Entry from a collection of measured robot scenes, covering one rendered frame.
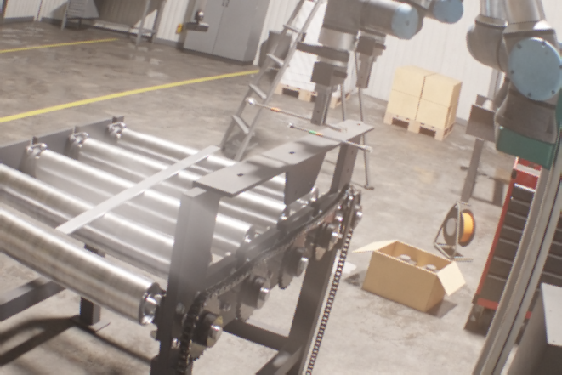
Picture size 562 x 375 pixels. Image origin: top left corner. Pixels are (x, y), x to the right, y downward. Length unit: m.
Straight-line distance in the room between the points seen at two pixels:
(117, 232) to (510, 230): 2.56
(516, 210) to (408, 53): 8.30
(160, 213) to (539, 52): 1.20
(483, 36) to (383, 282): 2.27
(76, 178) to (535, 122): 1.40
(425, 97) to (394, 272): 5.84
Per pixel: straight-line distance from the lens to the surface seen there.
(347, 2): 1.87
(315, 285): 2.85
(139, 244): 2.02
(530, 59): 1.75
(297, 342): 2.95
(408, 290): 4.45
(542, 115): 1.96
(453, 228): 5.50
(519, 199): 4.12
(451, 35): 12.13
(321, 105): 1.92
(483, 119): 7.08
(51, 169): 2.52
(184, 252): 1.61
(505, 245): 4.18
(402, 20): 1.84
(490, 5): 2.53
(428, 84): 10.09
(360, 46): 2.21
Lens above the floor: 1.62
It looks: 14 degrees down
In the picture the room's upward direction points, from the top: 13 degrees clockwise
